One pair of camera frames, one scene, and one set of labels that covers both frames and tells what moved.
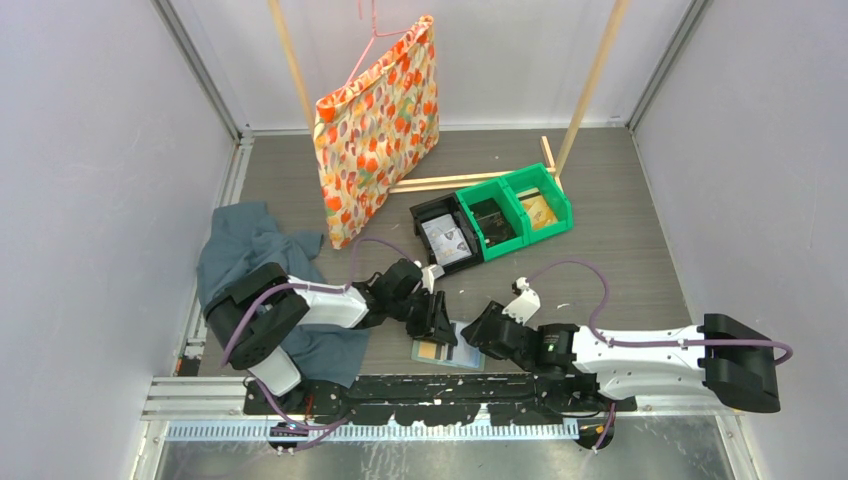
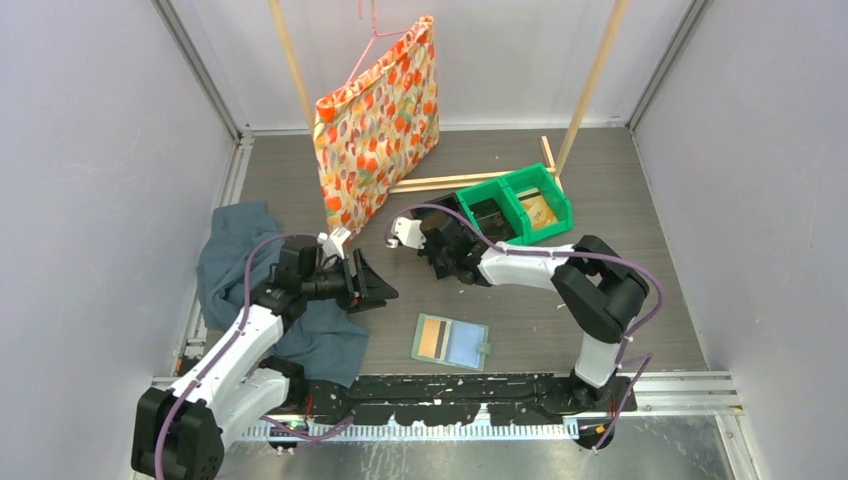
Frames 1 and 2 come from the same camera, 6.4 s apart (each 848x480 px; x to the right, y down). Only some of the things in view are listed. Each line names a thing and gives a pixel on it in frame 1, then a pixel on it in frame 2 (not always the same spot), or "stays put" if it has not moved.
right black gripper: [495, 308] to [426, 250]
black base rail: [436, 398] stays put
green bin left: [495, 216] stays put
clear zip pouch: [462, 354] stays put
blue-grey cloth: [243, 240] stays put
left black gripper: [442, 328] to [368, 289]
